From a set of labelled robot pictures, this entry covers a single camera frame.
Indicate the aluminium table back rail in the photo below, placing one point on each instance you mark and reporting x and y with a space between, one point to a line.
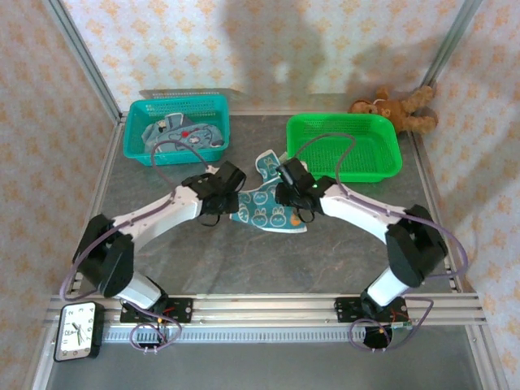
260 113

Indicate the aluminium front rail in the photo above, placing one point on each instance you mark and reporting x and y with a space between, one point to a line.
264 308

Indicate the aluminium frame post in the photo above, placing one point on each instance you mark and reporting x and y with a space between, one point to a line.
85 61
451 44

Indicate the grey-blue hello cat towel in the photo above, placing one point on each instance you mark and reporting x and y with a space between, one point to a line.
203 138

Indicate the teal bunny print towel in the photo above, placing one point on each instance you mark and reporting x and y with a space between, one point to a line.
264 211

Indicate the aluminium lower frame leg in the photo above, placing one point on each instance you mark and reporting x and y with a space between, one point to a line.
485 357
40 361

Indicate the black white alarm clock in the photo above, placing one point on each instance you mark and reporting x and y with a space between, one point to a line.
75 331

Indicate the brown teddy bear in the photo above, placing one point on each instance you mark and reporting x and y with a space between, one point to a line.
392 109

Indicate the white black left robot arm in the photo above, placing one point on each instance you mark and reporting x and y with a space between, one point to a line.
154 219

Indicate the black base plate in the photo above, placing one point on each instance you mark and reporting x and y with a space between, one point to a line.
183 310
345 309

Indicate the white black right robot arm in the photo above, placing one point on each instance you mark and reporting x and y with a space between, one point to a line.
357 211

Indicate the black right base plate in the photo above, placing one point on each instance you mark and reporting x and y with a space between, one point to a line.
345 309

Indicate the small green circuit board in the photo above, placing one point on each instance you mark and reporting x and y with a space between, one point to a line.
403 325

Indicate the aluminium table side rail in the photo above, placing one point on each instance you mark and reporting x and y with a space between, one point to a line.
97 191
430 183

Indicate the green plastic basket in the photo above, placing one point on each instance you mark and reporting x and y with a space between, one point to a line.
365 150

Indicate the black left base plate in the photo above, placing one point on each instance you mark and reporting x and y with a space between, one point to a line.
183 310

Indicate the teal plastic basket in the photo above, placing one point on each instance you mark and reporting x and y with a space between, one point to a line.
138 134

